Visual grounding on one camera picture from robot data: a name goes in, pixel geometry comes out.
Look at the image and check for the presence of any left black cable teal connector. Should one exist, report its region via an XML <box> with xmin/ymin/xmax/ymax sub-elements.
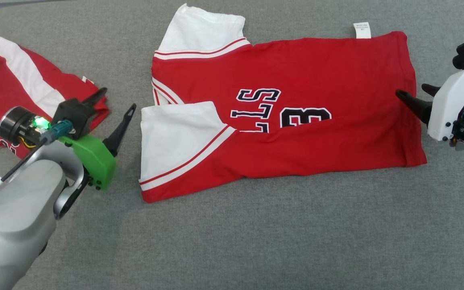
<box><xmin>0</xmin><ymin>120</ymin><xmax>73</xmax><ymax>211</ymax></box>

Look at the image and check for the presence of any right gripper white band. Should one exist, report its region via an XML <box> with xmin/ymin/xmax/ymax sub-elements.
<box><xmin>396</xmin><ymin>62</ymin><xmax>464</xmax><ymax>142</ymax></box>

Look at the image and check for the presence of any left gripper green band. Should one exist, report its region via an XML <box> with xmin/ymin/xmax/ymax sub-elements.
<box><xmin>59</xmin><ymin>87</ymin><xmax>137</xmax><ymax>192</ymax></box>

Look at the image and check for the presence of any red jersey with white sleeves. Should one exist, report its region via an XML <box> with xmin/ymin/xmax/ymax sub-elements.
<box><xmin>139</xmin><ymin>3</ymin><xmax>428</xmax><ymax>204</ymax></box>

